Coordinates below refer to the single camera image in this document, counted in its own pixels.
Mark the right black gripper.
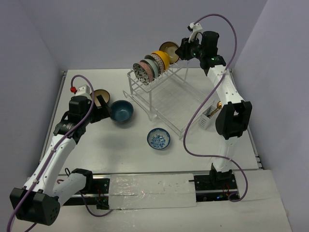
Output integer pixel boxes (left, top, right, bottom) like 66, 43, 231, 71
174, 34, 205, 60

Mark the beige bowl dark exterior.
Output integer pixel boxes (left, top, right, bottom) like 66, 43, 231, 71
159, 41, 179, 64

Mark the yellow bowl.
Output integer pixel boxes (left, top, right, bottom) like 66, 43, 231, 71
152, 50, 170, 70

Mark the light green ceramic bowl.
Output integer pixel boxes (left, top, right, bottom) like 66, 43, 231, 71
144, 56, 160, 79

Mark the pink patterned bowl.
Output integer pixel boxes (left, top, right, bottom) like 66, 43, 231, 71
139, 60, 155, 83

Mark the leaf patterned bowl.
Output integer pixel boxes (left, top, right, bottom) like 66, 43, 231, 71
133, 63, 149, 86

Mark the blue floral white bowl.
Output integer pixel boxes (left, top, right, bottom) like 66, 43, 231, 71
146, 128, 171, 150

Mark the red patterned white bowl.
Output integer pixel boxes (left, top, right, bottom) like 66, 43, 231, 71
151, 53, 165, 74

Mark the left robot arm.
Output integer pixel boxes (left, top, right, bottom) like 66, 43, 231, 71
10, 96, 112, 226

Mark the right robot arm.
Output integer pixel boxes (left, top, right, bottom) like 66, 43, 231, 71
176, 31, 252, 189

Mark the beige bowl black rim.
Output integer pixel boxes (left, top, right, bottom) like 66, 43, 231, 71
94, 89, 111, 108

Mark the dark blue ceramic bowl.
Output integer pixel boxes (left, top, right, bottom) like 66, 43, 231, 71
110, 100, 134, 124

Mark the gold metal spoon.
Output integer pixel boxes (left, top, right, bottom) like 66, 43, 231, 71
208, 101, 222, 118

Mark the white slotted spatula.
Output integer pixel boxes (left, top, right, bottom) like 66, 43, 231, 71
199, 112, 213, 130

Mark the clear taped plastic sheet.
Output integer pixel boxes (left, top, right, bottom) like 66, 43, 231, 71
109, 174, 197, 210

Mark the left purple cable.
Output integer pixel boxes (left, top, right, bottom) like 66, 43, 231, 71
6, 75, 114, 232

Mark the purple cable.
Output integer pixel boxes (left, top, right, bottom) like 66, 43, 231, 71
6, 75, 114, 232
183, 14, 249, 202

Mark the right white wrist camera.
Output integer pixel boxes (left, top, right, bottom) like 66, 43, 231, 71
188, 23, 202, 43

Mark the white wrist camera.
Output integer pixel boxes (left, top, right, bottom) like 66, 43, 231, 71
188, 23, 202, 43
70, 85, 90, 96

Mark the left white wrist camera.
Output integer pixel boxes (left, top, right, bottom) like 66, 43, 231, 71
70, 85, 90, 96

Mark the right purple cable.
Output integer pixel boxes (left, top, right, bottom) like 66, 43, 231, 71
183, 14, 249, 202

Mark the white wire dish rack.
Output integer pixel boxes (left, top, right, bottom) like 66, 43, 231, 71
124, 61, 214, 138

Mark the black mounting rail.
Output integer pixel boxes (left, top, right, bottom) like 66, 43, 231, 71
65, 173, 239, 210

